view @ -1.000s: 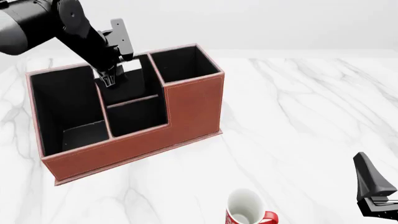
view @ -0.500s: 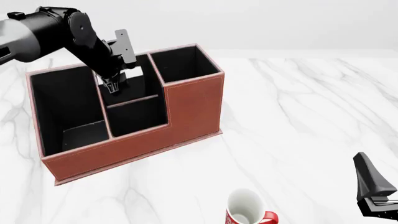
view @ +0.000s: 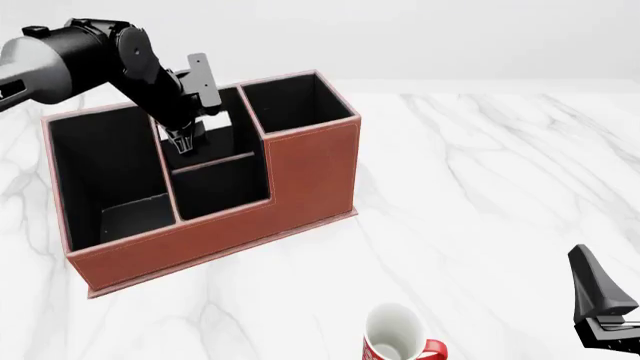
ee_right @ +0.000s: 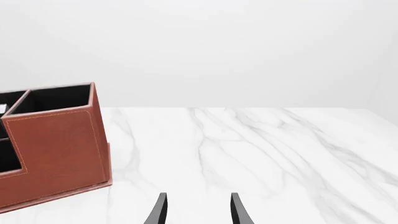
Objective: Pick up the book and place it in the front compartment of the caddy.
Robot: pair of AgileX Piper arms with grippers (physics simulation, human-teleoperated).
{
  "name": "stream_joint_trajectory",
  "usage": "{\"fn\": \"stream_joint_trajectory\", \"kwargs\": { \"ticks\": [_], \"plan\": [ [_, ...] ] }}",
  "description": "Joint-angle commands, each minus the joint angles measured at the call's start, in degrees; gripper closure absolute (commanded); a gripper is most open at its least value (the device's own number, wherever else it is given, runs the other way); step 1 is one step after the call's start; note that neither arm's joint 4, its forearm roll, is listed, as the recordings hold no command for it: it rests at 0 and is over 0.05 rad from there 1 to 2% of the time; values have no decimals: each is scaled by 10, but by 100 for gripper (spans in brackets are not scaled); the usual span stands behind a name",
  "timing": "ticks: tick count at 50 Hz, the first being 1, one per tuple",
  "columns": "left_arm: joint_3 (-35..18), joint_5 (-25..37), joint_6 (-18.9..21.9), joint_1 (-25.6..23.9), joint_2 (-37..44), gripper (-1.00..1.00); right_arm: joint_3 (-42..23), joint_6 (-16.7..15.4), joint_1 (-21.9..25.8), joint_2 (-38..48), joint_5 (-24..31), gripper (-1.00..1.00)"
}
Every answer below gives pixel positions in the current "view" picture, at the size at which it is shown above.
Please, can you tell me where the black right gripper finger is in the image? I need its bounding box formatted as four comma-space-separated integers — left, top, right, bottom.
567, 243, 632, 317

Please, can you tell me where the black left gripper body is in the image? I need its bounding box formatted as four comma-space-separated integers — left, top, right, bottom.
160, 110, 222, 139

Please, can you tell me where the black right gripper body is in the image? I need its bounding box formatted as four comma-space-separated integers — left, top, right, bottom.
573, 313, 640, 354

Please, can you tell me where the red-brown desk caddy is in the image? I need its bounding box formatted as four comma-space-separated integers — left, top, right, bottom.
41, 69, 362, 300

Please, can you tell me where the red and white mug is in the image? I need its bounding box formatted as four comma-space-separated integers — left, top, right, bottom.
361, 302, 449, 360

